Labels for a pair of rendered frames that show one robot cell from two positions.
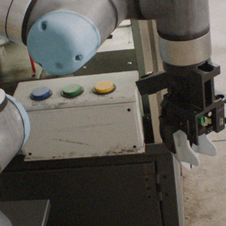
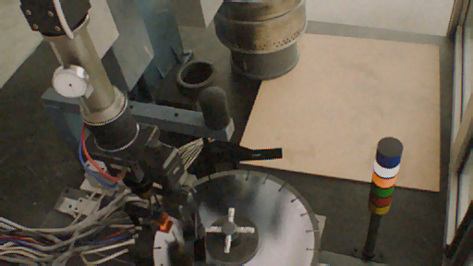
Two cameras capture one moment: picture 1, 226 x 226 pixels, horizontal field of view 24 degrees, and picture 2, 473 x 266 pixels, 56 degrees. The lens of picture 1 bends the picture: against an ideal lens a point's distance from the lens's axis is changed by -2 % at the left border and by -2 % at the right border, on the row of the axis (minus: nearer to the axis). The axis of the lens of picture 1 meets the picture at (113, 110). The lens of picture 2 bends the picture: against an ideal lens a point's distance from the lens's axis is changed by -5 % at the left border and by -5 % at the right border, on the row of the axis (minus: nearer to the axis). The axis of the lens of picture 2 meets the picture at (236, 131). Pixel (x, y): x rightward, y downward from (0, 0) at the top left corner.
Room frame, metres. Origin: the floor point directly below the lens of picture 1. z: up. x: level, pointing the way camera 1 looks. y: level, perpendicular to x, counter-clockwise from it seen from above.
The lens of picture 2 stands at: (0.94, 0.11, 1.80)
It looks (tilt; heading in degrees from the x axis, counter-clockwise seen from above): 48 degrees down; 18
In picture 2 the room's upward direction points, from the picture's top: 11 degrees counter-clockwise
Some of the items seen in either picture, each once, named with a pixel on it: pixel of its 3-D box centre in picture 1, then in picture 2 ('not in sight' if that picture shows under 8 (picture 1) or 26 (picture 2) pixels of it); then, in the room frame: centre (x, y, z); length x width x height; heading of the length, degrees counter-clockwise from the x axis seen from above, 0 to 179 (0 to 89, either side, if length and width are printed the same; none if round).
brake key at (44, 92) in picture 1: (41, 95); not in sight; (1.02, 0.15, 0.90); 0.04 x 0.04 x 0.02
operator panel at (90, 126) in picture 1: (79, 116); not in sight; (1.02, 0.08, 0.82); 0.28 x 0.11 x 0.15; 80
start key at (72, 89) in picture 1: (72, 92); not in sight; (1.00, 0.08, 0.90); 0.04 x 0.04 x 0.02
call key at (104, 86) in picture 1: (104, 89); not in sight; (0.99, 0.01, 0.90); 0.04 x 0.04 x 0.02
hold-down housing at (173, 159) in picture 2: not in sight; (168, 180); (1.36, 0.38, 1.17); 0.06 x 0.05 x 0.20; 71
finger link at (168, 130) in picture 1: (174, 127); not in sight; (0.68, -0.09, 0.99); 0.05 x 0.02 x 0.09; 120
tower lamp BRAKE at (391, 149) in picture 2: not in sight; (389, 151); (1.46, 0.01, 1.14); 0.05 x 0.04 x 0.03; 170
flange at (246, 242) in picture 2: not in sight; (231, 237); (1.37, 0.30, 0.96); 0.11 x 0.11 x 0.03
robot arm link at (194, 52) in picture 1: (186, 43); not in sight; (0.67, -0.12, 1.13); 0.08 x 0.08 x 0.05
